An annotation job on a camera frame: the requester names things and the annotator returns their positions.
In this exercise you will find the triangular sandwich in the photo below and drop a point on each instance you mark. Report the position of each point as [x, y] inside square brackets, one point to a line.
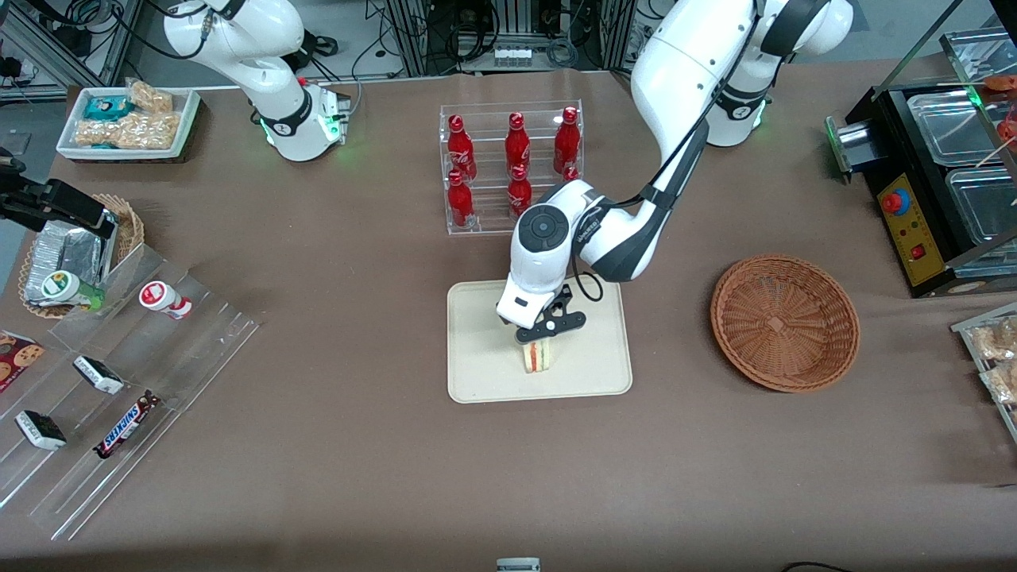
[538, 359]

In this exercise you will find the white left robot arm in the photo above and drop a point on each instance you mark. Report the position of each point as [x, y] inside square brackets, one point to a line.
[683, 79]

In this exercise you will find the small brown wicker basket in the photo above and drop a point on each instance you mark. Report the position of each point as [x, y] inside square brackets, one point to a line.
[131, 226]

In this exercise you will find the cream plastic tray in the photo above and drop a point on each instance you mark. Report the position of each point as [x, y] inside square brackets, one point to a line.
[477, 349]

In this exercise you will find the white snack tray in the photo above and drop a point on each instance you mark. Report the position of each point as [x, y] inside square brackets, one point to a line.
[187, 119]

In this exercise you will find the large brown wicker basket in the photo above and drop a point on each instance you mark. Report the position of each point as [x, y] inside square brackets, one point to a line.
[783, 322]

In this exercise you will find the tray of pastries right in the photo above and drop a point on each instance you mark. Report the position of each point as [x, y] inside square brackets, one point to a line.
[965, 330]

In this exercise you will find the silver foil wrapped packet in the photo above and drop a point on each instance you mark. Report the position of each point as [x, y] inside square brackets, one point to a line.
[67, 250]

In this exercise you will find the green lid yoghurt bottle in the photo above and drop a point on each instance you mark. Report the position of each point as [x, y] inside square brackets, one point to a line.
[63, 286]

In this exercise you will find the large rice cracker pack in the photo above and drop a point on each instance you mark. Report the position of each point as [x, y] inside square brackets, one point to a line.
[127, 131]

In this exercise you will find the teal snack pack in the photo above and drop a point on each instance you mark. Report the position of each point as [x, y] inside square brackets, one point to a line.
[107, 107]

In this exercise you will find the red lid yoghurt bottle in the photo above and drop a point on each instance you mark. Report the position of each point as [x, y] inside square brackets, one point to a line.
[159, 296]

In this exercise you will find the clear acrylic bottle rack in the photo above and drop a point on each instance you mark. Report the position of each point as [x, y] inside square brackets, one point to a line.
[493, 222]

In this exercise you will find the small rice cracker pack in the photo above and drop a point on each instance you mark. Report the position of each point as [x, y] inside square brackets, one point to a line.
[151, 97]

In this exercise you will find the red cola bottle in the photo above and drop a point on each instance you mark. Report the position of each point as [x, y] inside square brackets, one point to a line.
[566, 143]
[517, 147]
[570, 173]
[461, 151]
[520, 195]
[459, 202]

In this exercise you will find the chocolate chip cookie pack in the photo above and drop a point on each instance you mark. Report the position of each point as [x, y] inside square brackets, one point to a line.
[16, 357]

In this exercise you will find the black white snack bar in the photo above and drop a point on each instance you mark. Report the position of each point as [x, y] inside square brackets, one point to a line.
[40, 430]
[98, 374]

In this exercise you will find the clear acrylic stepped display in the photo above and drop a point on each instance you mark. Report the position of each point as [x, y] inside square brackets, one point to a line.
[199, 349]

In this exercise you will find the Snickers chocolate bar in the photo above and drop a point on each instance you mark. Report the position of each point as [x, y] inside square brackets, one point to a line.
[127, 425]

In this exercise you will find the white power strip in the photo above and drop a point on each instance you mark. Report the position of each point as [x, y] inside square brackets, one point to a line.
[512, 56]

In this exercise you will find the black food warmer machine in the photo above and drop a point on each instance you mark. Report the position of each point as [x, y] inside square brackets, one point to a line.
[874, 159]

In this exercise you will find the steel food pan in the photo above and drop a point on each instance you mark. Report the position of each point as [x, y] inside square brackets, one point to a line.
[985, 206]
[949, 127]

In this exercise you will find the aluminium frame post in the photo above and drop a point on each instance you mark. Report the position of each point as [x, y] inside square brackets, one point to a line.
[407, 36]
[617, 32]

